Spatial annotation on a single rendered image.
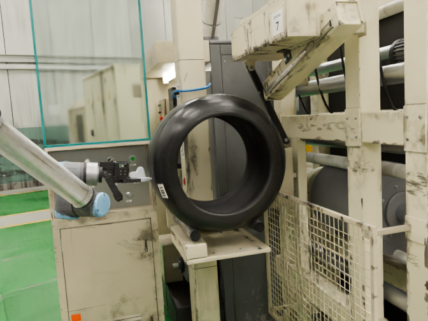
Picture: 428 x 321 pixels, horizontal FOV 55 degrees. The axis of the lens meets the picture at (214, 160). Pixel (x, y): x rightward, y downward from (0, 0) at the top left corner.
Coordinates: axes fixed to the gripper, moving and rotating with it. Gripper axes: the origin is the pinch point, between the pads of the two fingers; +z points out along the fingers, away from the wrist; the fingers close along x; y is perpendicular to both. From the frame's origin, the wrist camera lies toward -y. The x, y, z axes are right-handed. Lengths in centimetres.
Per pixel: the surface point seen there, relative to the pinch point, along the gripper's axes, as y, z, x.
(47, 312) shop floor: -121, -52, 149
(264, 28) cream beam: 63, 40, -16
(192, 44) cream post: 62, 22, 27
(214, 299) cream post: -64, 40, 26
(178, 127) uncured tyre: 22.5, 8.9, -11.6
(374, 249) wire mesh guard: -13, 64, -61
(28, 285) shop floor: -124, -74, 211
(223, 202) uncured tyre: -11.9, 38.0, 15.2
